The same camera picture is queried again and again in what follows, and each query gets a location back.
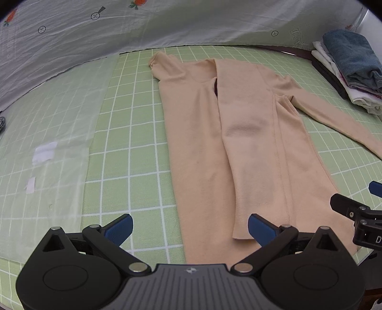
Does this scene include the grey printed backdrop sheet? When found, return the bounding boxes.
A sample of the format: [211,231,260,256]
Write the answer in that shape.
[1,1,366,109]

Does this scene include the dark wooden bed frame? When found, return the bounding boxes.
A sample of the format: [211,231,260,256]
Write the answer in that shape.
[234,45,314,61]

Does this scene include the folded black garment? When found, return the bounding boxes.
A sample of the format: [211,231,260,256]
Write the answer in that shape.
[311,58,350,101]

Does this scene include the folded white garment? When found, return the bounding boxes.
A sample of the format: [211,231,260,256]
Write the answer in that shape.
[311,41,382,116]

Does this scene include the beige long-sleeve garment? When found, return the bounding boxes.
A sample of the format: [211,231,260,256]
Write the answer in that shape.
[149,52,381,265]

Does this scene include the blue plaid shirt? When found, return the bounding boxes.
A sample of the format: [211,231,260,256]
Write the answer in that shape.
[0,116,6,133]

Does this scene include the folded blue denim jeans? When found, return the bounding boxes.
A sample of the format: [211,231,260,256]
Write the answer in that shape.
[323,29,381,94]

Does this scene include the green checkered bed sheet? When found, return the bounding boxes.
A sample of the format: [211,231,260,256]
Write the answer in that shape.
[0,44,382,310]

